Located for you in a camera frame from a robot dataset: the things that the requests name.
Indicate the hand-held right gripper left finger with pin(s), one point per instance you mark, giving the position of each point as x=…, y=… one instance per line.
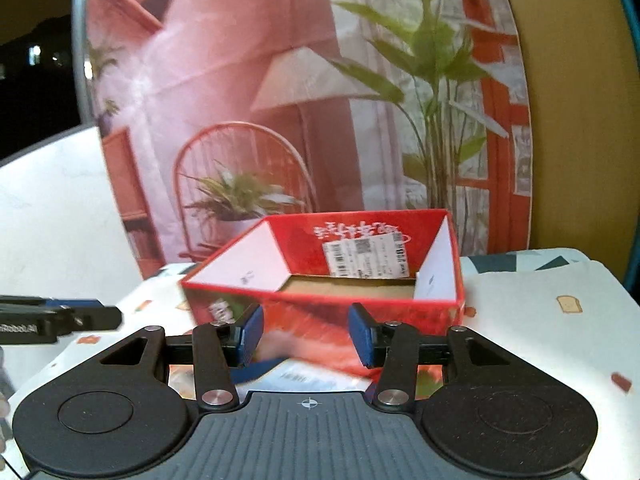
x=253, y=332

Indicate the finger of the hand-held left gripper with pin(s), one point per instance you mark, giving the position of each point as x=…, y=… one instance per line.
x=95, y=317

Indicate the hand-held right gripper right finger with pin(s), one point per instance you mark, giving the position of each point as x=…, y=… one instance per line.
x=361, y=335

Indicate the red cardboard box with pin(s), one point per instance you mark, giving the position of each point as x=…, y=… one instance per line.
x=350, y=250

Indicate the blue white booklet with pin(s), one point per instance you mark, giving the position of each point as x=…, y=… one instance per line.
x=300, y=376

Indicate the printed tablecloth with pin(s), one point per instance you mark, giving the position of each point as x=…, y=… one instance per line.
x=540, y=320

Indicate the wooden board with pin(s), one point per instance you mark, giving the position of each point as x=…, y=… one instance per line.
x=565, y=110

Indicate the wall poster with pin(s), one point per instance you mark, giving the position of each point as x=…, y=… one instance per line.
x=300, y=90

